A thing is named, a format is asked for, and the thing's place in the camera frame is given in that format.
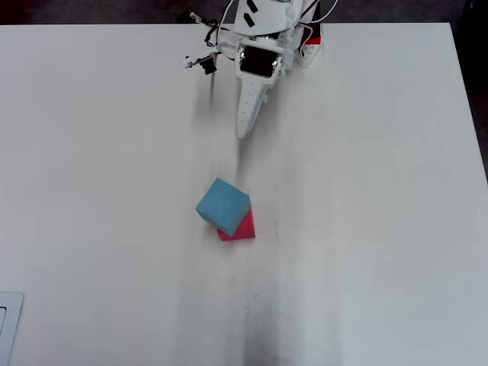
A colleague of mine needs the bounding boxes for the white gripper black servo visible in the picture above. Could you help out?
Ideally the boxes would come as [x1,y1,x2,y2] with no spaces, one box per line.
[233,36,287,140]

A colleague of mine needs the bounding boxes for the silver laptop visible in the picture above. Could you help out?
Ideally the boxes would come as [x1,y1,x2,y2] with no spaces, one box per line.
[0,291,24,366]

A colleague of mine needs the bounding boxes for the blue foam cube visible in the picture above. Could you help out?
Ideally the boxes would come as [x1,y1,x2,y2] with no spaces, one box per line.
[194,177,252,236]

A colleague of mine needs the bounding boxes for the small black white device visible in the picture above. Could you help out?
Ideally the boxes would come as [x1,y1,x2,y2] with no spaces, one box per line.
[174,9,207,26]

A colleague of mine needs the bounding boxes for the red foam cube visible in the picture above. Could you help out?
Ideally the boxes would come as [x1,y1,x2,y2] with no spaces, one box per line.
[216,208,256,242]

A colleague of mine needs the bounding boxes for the clear spiral cable wrap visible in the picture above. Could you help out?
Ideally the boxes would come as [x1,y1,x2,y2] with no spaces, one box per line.
[282,7,299,73]

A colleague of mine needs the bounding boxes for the white servo cable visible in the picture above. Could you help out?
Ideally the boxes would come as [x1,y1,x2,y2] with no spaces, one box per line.
[217,0,239,60]

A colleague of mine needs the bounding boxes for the black camera cable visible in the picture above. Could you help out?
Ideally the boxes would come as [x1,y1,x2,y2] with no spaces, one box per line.
[204,18,219,49]

